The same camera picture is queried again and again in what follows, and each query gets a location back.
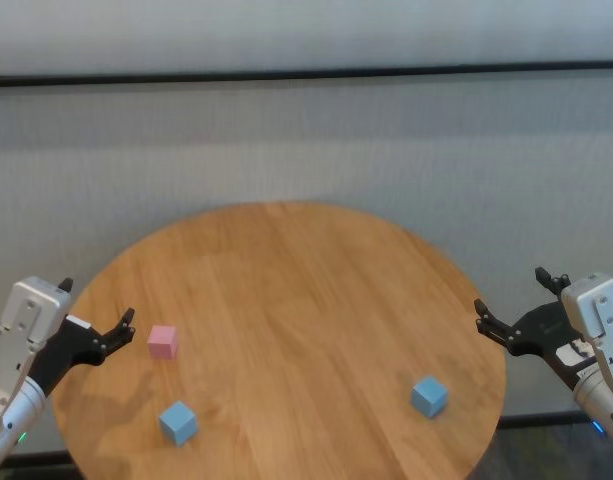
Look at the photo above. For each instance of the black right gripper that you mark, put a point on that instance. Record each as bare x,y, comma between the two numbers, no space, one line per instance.
541,332

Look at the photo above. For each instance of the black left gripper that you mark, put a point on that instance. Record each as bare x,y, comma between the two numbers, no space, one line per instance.
61,350

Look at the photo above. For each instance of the pink cube block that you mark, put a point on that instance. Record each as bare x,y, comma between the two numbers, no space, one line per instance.
162,342

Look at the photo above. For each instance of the blue cube block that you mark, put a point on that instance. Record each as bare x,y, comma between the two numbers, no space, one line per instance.
178,424
428,397

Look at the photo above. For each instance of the black horizontal wall rail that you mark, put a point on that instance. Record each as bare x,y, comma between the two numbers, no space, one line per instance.
306,73

